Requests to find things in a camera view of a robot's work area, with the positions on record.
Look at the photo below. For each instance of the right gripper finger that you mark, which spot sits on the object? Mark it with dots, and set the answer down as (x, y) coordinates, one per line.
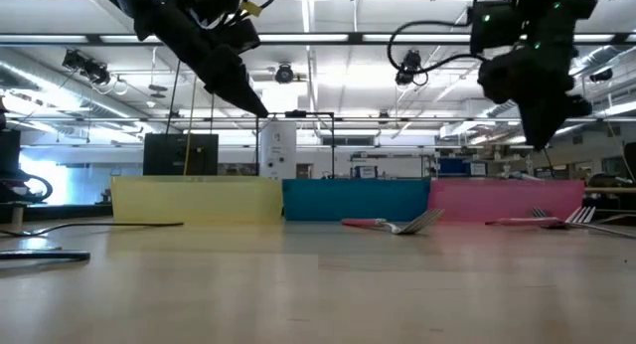
(550, 125)
(532, 122)

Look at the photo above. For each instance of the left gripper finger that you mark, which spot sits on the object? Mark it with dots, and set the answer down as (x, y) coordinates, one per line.
(241, 75)
(218, 83)

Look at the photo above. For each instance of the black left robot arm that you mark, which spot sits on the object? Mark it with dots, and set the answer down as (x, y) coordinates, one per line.
(149, 6)

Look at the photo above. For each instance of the red plastic bin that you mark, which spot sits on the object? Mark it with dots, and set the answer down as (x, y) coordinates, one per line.
(497, 197)

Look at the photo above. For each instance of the black square panel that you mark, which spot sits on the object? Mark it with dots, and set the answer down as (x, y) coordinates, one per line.
(169, 155)

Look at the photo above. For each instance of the wooden background table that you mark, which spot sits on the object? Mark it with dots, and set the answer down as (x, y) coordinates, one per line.
(611, 190)

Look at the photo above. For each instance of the blue storage crate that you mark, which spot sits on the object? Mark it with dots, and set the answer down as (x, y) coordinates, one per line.
(452, 166)

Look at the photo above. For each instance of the yellow plastic bin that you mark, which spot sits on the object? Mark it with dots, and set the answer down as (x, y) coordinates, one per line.
(199, 200)

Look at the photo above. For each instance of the black overhead beam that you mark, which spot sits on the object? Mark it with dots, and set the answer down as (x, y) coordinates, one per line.
(355, 37)

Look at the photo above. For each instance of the black ceiling device cluster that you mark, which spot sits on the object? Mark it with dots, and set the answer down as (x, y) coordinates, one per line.
(89, 70)

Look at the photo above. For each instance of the white sign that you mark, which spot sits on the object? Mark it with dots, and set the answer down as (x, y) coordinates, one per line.
(366, 172)

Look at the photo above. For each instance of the blue plastic bin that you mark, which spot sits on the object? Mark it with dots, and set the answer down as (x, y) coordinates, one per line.
(348, 200)

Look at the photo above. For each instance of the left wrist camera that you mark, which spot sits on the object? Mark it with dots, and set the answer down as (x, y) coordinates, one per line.
(246, 36)

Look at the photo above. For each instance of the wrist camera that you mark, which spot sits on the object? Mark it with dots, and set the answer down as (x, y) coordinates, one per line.
(497, 28)
(246, 36)

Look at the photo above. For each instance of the round black ceiling camera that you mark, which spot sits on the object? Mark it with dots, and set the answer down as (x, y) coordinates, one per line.
(284, 74)

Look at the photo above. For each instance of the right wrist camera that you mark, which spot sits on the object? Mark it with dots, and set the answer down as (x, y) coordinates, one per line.
(497, 28)

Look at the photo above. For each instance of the thin black stand frame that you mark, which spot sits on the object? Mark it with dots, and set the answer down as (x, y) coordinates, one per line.
(298, 114)

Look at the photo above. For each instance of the black hanging camera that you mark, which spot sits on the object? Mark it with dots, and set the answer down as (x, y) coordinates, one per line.
(408, 65)

